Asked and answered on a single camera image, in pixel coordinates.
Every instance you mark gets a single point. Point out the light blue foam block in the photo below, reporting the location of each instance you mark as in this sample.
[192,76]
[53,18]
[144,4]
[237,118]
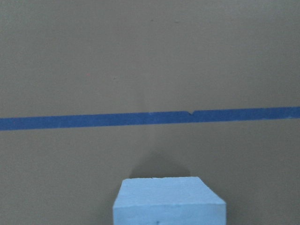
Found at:
[167,201]

